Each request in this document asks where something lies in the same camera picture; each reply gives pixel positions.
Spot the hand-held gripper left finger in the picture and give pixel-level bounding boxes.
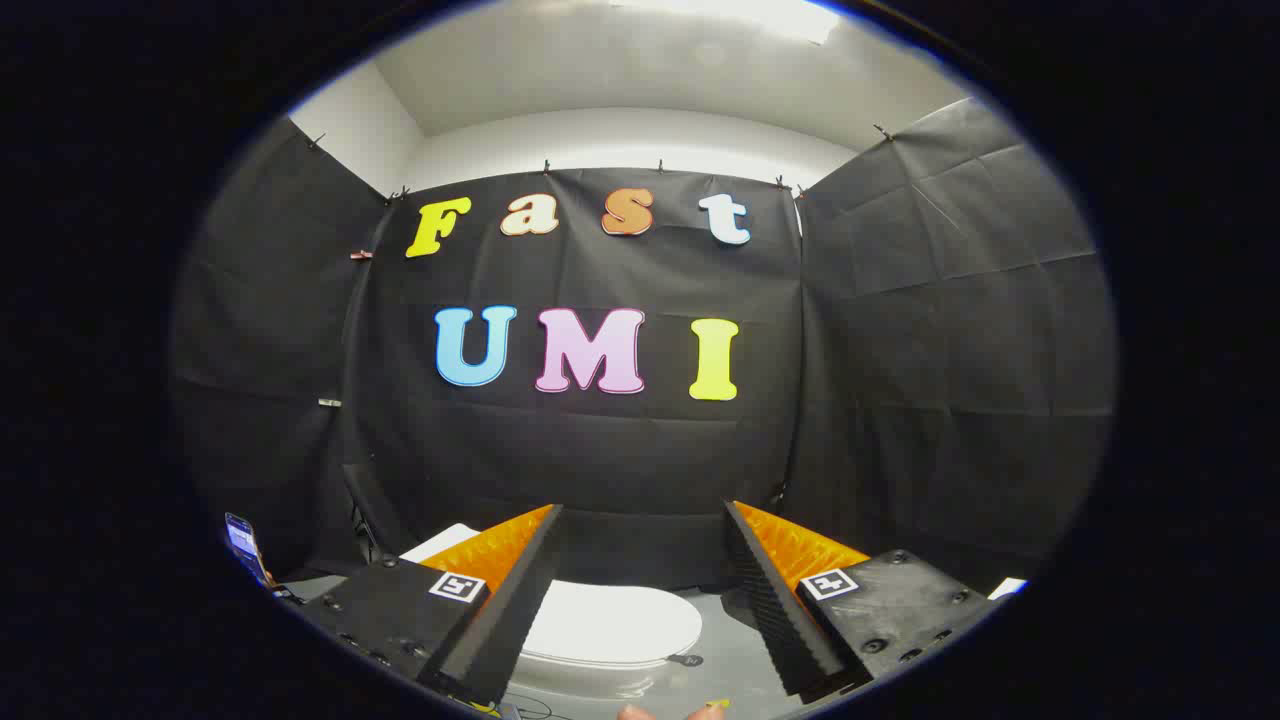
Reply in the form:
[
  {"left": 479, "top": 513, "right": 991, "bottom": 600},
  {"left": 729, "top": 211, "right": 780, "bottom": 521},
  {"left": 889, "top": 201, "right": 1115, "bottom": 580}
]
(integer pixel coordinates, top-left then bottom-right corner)
[{"left": 295, "top": 503, "right": 564, "bottom": 708}]

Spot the white toilet lid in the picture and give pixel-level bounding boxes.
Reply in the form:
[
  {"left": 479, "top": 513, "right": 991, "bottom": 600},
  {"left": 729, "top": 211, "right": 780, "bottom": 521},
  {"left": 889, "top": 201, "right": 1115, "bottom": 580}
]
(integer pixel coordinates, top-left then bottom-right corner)
[{"left": 520, "top": 580, "right": 704, "bottom": 669}]

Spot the white toilet body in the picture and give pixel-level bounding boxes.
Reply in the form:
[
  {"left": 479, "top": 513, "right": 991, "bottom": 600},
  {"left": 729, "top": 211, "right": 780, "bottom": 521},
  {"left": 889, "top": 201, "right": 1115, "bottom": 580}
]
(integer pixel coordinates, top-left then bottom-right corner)
[{"left": 400, "top": 523, "right": 706, "bottom": 701}]

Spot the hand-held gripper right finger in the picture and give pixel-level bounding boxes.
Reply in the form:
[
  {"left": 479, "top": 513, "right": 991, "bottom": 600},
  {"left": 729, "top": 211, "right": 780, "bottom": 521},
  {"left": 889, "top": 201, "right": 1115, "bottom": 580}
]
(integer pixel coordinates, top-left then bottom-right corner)
[{"left": 722, "top": 499, "right": 1001, "bottom": 704}]

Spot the smartphone with orange holder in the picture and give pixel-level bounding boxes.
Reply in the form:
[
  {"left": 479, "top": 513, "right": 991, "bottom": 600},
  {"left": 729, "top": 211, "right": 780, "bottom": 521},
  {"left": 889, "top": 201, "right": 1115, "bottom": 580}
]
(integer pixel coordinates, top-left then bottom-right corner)
[{"left": 224, "top": 512, "right": 269, "bottom": 587}]

